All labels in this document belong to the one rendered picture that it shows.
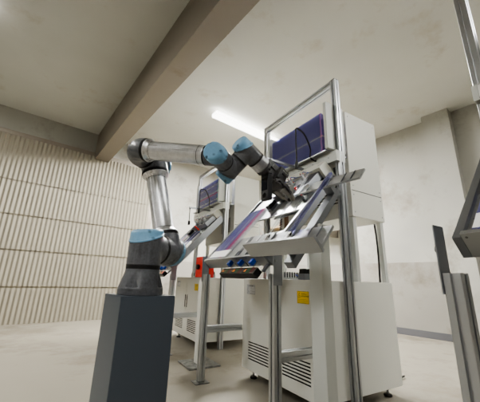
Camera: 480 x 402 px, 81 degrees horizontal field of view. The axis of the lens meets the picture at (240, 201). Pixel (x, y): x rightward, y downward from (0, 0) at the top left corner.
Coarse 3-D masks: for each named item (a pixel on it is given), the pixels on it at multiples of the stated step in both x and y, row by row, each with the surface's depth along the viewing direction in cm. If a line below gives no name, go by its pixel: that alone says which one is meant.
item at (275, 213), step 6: (312, 192) 162; (300, 198) 168; (264, 204) 210; (282, 204) 180; (294, 204) 165; (300, 204) 159; (276, 210) 179; (282, 210) 171; (288, 210) 164; (294, 210) 157; (264, 216) 185; (270, 216) 176; (276, 216) 171
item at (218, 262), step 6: (210, 258) 178; (216, 258) 170; (222, 258) 163; (228, 258) 158; (234, 258) 153; (240, 258) 148; (246, 258) 143; (258, 258) 135; (264, 258) 132; (210, 264) 182; (216, 264) 175; (222, 264) 169; (234, 264) 157; (246, 264) 148; (258, 264) 139; (264, 264) 135
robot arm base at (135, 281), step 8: (128, 264) 95; (128, 272) 94; (136, 272) 93; (144, 272) 94; (152, 272) 95; (128, 280) 92; (136, 280) 92; (144, 280) 92; (152, 280) 94; (160, 280) 99; (120, 288) 92; (128, 288) 90; (136, 288) 90; (144, 288) 91; (152, 288) 93; (160, 288) 96
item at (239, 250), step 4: (276, 232) 148; (280, 232) 144; (252, 236) 167; (256, 236) 163; (260, 236) 159; (244, 240) 172; (248, 240) 167; (252, 240) 162; (256, 240) 158; (240, 244) 170; (236, 248) 169; (240, 248) 164; (244, 248) 160; (232, 252) 168; (236, 252) 163; (240, 252) 158; (244, 252) 154; (228, 256) 167
